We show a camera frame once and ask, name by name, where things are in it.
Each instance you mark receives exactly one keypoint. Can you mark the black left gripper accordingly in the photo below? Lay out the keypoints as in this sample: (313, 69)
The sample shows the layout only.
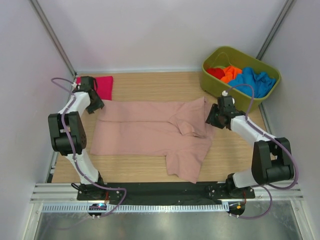
(99, 104)

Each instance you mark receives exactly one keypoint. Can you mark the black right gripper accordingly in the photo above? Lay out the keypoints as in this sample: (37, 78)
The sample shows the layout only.
(211, 118)

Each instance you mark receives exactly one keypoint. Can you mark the dusty pink t shirt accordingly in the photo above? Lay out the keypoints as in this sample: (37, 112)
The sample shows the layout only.
(176, 130)

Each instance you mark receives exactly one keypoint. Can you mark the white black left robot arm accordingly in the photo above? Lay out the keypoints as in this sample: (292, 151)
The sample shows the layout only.
(68, 137)

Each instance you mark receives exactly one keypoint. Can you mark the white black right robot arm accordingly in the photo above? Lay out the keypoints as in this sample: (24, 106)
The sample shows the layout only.
(271, 158)

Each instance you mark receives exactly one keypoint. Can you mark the folded magenta t shirt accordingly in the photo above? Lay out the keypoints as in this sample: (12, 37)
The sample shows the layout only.
(105, 86)

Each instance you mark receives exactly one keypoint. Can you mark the red t shirt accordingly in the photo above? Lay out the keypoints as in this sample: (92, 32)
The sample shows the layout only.
(216, 72)

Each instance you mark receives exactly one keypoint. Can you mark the orange t shirt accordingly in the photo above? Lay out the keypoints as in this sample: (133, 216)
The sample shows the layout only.
(230, 73)

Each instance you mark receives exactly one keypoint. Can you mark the blue t shirt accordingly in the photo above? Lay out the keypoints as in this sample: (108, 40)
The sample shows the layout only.
(261, 83)

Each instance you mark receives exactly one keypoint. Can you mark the olive green plastic bin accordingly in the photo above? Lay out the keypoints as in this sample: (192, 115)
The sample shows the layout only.
(225, 56)

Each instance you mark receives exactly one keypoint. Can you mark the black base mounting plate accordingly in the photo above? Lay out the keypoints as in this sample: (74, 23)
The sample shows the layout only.
(163, 193)

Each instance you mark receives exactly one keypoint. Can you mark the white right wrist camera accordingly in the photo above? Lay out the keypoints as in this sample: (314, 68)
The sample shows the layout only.
(225, 94)

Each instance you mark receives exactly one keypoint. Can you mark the white slotted cable duct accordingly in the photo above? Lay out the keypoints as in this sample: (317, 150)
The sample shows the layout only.
(102, 208)

